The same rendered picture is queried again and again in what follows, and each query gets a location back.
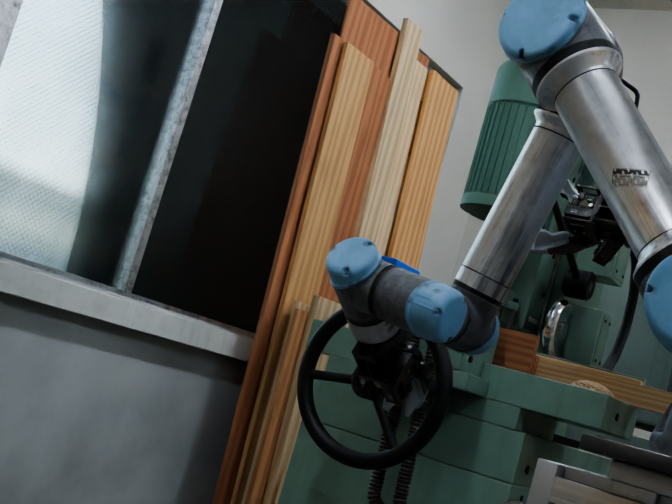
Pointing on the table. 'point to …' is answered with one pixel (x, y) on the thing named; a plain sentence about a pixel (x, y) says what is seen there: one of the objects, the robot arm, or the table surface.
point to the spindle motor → (499, 139)
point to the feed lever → (584, 284)
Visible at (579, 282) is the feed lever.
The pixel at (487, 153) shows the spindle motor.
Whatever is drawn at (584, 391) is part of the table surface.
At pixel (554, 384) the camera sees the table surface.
